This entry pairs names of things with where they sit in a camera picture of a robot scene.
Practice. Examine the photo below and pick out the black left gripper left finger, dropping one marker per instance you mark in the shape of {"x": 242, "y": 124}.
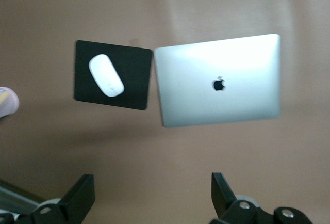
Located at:
{"x": 72, "y": 206}

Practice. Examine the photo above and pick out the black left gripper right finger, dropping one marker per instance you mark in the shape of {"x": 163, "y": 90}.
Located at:
{"x": 232, "y": 213}

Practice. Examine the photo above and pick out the silver laptop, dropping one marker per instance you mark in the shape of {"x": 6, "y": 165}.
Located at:
{"x": 219, "y": 61}

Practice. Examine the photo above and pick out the pink mesh pen cup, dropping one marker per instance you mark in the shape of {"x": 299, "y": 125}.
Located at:
{"x": 10, "y": 105}

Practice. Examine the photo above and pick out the white computer mouse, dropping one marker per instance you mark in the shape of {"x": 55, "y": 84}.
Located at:
{"x": 105, "y": 75}

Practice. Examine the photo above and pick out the black mouse pad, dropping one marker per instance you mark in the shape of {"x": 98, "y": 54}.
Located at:
{"x": 134, "y": 79}

